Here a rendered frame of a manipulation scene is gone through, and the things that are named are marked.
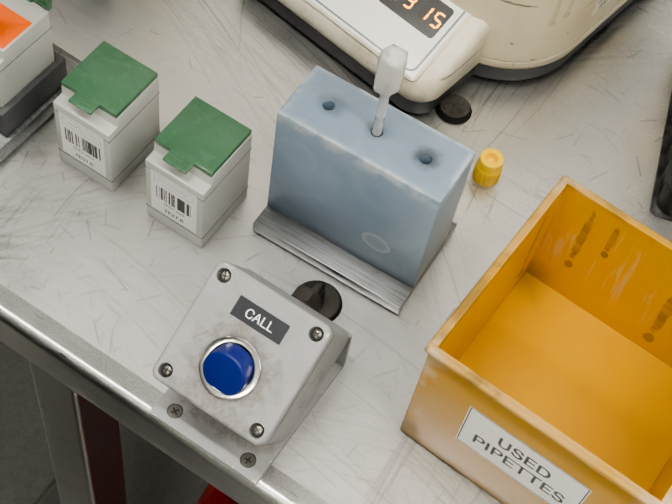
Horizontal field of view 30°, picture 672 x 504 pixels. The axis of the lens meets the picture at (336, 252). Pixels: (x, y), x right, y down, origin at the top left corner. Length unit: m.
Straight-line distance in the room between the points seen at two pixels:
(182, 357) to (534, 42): 0.31
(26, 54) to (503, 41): 0.29
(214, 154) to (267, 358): 0.13
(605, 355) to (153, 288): 0.26
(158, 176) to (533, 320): 0.23
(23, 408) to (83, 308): 0.95
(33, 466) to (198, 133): 0.98
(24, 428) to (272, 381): 1.04
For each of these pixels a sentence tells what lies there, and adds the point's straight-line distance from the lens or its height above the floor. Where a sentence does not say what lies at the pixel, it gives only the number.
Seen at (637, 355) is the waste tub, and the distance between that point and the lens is 0.74.
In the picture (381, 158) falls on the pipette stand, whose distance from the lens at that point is 0.66.
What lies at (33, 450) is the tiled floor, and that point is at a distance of 1.64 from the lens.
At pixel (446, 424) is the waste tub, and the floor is 0.92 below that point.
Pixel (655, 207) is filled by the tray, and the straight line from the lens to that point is 0.80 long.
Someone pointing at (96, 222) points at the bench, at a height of 0.87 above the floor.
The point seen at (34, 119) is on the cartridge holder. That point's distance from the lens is 0.78.
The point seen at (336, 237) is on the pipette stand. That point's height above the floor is 0.89.
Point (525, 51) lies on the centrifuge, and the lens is 0.81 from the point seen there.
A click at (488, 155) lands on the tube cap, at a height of 0.89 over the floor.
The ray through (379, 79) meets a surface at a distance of 0.63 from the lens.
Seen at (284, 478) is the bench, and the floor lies 0.87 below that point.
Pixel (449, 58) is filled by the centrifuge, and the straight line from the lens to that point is 0.78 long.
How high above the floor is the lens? 1.50
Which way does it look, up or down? 58 degrees down
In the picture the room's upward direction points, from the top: 12 degrees clockwise
